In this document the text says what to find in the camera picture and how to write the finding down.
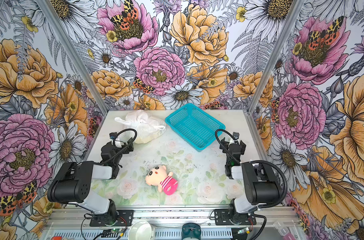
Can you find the pink plush doll toy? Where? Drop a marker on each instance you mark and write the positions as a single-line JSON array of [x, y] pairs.
[[159, 177]]

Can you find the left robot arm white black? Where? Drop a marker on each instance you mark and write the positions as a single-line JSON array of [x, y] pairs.
[[72, 185]]

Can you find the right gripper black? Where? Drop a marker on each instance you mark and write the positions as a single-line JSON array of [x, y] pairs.
[[231, 144]]

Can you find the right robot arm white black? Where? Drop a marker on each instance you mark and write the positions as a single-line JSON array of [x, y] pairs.
[[261, 186]]

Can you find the dark green round object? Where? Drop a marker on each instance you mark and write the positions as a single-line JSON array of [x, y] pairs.
[[191, 231]]

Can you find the white round bowl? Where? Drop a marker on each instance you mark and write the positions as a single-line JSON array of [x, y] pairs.
[[142, 230]]

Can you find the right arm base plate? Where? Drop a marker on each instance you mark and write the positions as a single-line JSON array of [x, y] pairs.
[[222, 217]]

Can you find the teal plastic basket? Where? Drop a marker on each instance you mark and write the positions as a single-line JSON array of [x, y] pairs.
[[194, 125]]

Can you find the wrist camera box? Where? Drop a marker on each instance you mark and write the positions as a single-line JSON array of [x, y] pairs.
[[113, 135], [236, 135]]

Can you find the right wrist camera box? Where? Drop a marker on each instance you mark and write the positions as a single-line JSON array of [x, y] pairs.
[[236, 135]]

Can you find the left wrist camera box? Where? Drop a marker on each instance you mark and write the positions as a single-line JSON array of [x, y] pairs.
[[113, 135]]

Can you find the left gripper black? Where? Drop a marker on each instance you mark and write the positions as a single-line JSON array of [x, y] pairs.
[[117, 139]]

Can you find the white plastic bag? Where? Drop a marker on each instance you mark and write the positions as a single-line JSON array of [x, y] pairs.
[[148, 127]]

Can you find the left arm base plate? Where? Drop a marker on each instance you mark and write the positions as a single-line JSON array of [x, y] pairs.
[[123, 218]]

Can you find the aluminium frame rail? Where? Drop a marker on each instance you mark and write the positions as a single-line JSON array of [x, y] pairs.
[[72, 224]]

